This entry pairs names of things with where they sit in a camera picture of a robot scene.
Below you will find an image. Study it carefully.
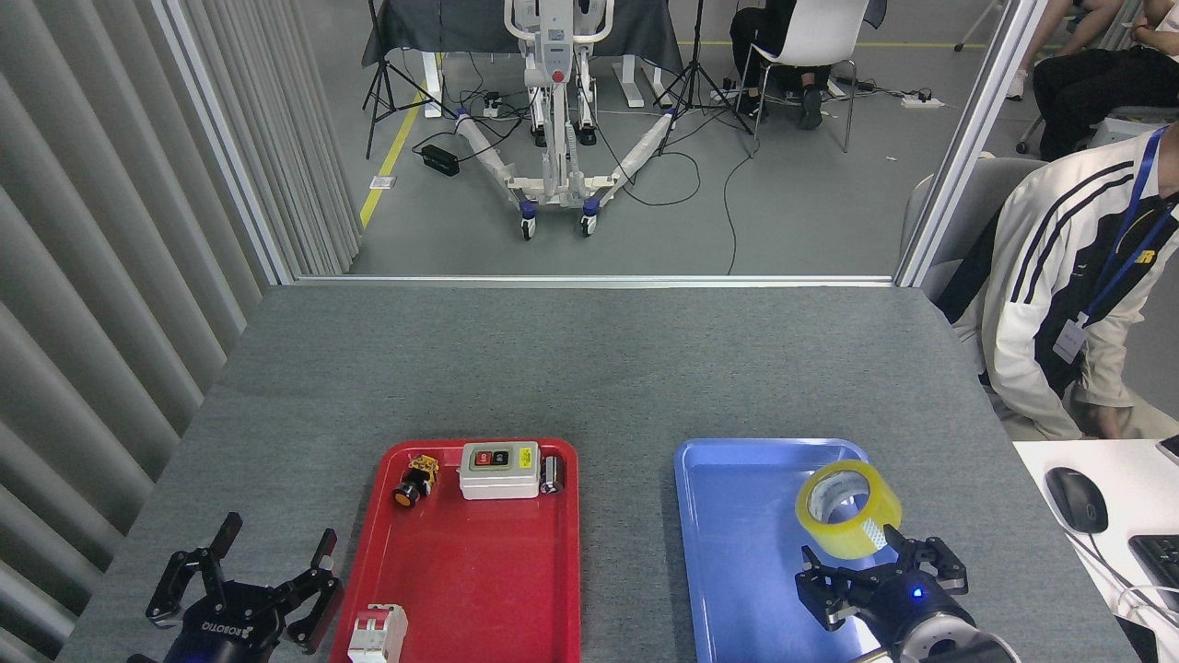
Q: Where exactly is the blue plastic tray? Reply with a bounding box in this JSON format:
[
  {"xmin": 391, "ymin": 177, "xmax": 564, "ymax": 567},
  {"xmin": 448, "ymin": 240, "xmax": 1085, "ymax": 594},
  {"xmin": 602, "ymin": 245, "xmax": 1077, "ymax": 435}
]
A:
[{"xmin": 673, "ymin": 437, "xmax": 931, "ymax": 663}]

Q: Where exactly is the white cable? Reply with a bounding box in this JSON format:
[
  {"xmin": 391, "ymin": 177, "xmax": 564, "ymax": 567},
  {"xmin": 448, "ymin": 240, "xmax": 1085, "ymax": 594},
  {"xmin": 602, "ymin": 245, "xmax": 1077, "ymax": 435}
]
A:
[{"xmin": 1068, "ymin": 529, "xmax": 1179, "ymax": 636}]

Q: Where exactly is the white stand on wheels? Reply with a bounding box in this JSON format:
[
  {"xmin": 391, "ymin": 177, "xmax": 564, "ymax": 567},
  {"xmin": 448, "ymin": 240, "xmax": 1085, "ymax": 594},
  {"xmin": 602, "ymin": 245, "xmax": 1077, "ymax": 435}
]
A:
[{"xmin": 454, "ymin": 0, "xmax": 683, "ymax": 240}]

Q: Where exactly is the yellow tape roll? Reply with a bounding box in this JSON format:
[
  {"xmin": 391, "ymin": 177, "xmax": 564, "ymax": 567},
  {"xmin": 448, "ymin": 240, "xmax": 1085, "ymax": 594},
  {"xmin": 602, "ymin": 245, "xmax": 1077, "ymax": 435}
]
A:
[{"xmin": 796, "ymin": 460, "xmax": 903, "ymax": 560}]

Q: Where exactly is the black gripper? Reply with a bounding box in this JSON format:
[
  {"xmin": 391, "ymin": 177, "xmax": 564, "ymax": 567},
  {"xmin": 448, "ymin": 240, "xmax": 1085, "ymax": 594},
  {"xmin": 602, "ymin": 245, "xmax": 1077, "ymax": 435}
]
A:
[
  {"xmin": 146, "ymin": 512, "xmax": 344, "ymax": 663},
  {"xmin": 796, "ymin": 525, "xmax": 975, "ymax": 650}
]

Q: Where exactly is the red plastic tray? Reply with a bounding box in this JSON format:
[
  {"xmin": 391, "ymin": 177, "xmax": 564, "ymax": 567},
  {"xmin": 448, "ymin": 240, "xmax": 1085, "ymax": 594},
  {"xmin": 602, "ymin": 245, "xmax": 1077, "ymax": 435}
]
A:
[{"xmin": 330, "ymin": 438, "xmax": 581, "ymax": 663}]

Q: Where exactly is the white desk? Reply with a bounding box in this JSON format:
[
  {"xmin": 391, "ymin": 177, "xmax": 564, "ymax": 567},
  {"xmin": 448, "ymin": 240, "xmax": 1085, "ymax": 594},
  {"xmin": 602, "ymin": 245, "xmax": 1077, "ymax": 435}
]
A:
[{"xmin": 1013, "ymin": 437, "xmax": 1179, "ymax": 663}]

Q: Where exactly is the person in white jacket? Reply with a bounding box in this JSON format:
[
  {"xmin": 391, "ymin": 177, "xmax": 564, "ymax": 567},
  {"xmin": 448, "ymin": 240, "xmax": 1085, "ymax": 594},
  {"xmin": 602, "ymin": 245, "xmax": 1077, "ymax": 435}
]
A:
[{"xmin": 935, "ymin": 120, "xmax": 1179, "ymax": 441}]

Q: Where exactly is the black tripod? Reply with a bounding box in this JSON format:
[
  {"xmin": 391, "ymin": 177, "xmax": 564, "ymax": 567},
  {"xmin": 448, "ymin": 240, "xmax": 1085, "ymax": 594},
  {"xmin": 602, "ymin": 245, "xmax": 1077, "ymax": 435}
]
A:
[
  {"xmin": 362, "ymin": 0, "xmax": 457, "ymax": 159},
  {"xmin": 656, "ymin": 0, "xmax": 752, "ymax": 157}
]

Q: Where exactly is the black floor cable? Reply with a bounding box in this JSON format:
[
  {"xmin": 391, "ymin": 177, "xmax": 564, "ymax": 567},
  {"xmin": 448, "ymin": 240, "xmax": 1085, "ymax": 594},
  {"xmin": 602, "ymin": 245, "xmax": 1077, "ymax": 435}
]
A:
[{"xmin": 723, "ymin": 138, "xmax": 761, "ymax": 275}]

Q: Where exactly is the silver horizontal rail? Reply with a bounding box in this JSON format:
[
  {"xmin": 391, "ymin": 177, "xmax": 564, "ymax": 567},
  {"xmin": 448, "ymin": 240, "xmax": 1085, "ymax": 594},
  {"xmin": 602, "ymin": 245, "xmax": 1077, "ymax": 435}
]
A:
[{"xmin": 293, "ymin": 273, "xmax": 899, "ymax": 288}]

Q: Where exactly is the person's right hand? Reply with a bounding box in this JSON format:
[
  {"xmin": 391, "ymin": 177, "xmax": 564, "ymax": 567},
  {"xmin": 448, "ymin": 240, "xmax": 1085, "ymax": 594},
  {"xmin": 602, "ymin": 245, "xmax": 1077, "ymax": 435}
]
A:
[{"xmin": 1074, "ymin": 405, "xmax": 1121, "ymax": 440}]

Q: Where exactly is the white and red circuit breaker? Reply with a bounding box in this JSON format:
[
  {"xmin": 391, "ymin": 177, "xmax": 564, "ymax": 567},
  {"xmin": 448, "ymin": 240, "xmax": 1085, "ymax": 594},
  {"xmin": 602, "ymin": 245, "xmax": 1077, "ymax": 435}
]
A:
[{"xmin": 347, "ymin": 603, "xmax": 409, "ymax": 663}]

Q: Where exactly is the black keyboard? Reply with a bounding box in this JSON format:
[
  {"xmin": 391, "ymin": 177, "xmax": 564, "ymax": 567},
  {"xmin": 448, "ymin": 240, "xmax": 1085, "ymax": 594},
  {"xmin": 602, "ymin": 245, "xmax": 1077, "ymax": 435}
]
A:
[{"xmin": 1128, "ymin": 534, "xmax": 1179, "ymax": 613}]

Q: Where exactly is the person with white shoe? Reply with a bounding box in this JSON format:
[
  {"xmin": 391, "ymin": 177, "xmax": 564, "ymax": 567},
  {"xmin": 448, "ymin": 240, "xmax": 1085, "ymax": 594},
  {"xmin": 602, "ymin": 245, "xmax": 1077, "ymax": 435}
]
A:
[{"xmin": 1006, "ymin": 0, "xmax": 1097, "ymax": 100}]

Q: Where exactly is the name badge with blue lanyard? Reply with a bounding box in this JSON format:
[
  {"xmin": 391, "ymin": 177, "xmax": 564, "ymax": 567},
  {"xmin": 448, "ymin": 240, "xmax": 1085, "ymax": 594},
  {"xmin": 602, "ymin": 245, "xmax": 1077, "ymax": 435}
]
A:
[{"xmin": 1052, "ymin": 124, "xmax": 1179, "ymax": 363}]

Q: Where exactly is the table with black cloth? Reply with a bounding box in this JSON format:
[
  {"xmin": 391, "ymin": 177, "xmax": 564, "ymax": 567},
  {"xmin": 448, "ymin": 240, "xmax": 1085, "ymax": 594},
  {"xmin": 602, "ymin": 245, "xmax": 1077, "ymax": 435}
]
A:
[{"xmin": 362, "ymin": 0, "xmax": 684, "ymax": 121}]

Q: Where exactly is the grey push-button switch box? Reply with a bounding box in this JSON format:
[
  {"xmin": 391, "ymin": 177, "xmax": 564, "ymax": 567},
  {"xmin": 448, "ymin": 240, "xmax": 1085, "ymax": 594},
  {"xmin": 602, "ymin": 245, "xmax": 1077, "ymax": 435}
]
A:
[{"xmin": 459, "ymin": 441, "xmax": 542, "ymax": 500}]

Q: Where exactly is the grey office chair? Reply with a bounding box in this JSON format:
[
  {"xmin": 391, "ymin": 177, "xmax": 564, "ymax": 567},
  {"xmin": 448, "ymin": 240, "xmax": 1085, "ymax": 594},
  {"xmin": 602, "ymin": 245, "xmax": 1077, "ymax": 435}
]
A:
[{"xmin": 901, "ymin": 152, "xmax": 1046, "ymax": 300}]

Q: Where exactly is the silver post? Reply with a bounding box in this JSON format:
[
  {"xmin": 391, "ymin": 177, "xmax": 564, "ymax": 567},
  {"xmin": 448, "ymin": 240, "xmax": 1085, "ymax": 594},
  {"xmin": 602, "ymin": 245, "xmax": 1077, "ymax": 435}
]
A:
[
  {"xmin": 893, "ymin": 0, "xmax": 1051, "ymax": 288},
  {"xmin": 152, "ymin": 0, "xmax": 296, "ymax": 285}
]

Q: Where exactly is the black computer mouse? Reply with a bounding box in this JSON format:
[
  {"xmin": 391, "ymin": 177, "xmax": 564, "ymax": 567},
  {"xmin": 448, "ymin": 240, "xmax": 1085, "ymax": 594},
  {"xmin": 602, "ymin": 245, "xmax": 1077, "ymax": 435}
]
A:
[{"xmin": 1045, "ymin": 467, "xmax": 1109, "ymax": 535}]

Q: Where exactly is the yellow and black push button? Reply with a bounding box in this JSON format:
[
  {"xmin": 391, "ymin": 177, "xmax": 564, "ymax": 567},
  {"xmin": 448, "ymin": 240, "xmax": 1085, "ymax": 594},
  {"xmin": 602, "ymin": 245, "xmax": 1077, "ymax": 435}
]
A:
[{"xmin": 393, "ymin": 454, "xmax": 440, "ymax": 508}]

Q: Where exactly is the person in black trousers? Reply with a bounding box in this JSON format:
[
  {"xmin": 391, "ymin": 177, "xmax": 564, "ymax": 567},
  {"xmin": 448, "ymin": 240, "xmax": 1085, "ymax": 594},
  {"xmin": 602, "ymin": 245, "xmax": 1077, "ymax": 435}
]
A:
[{"xmin": 1032, "ymin": 0, "xmax": 1179, "ymax": 162}]

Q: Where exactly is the white plastic chair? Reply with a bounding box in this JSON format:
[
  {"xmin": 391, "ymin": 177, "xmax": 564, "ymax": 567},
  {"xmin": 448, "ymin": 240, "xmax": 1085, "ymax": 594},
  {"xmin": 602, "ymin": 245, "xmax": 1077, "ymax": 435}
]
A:
[{"xmin": 737, "ymin": 0, "xmax": 871, "ymax": 153}]

